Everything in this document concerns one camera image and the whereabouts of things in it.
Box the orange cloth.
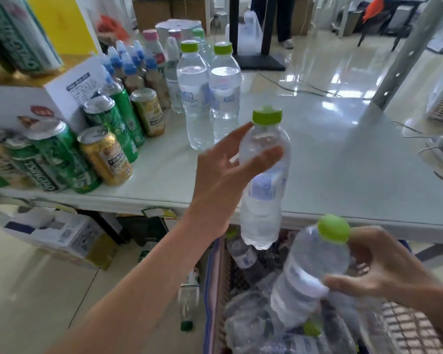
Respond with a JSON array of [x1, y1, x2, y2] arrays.
[[362, 0, 385, 23]]

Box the person's right hand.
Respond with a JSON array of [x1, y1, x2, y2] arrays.
[[323, 226, 443, 311]]

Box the brown cardboard boxes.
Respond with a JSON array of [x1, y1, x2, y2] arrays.
[[132, 0, 208, 33]]

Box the clear bottle with green cap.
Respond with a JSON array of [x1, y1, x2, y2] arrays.
[[177, 268, 201, 332]]

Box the black stand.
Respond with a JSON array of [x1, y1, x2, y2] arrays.
[[228, 0, 287, 72]]

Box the red plastic bag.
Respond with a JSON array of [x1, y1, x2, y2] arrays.
[[97, 15, 130, 44]]

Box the white plastic bag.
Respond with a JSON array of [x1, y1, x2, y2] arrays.
[[225, 10, 263, 56]]

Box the black floor cable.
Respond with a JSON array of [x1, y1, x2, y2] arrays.
[[258, 70, 373, 101]]

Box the pile of clear water bottles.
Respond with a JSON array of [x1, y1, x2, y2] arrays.
[[223, 229, 399, 354]]

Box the group of blue-capped bottles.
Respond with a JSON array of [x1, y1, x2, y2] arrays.
[[98, 40, 170, 109]]

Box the white roll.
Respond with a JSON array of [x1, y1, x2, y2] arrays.
[[155, 18, 204, 46]]

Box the green drink can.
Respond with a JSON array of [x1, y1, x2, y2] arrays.
[[83, 95, 139, 163], [97, 82, 145, 147], [25, 119, 102, 194], [4, 136, 68, 192], [0, 0, 64, 76]]

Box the white printed cardboard box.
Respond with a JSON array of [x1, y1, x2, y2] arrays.
[[0, 55, 109, 136]]

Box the white carton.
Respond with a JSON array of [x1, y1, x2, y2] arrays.
[[3, 207, 118, 272]]

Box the blue shopping basket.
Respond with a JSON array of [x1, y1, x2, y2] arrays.
[[202, 228, 443, 354]]

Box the grey metal pole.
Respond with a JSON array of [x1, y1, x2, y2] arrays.
[[370, 0, 443, 111]]

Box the person's left forearm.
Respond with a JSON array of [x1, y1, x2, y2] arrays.
[[46, 217, 223, 354]]

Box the white-capped clear bottle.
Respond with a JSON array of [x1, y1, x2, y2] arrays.
[[165, 36, 185, 114]]

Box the person's left hand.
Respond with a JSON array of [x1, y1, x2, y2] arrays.
[[186, 121, 285, 241]]

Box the green-capped clear water bottle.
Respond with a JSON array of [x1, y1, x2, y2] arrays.
[[176, 40, 215, 151], [239, 106, 292, 251], [192, 28, 213, 65], [208, 41, 243, 144], [269, 214, 352, 329]]

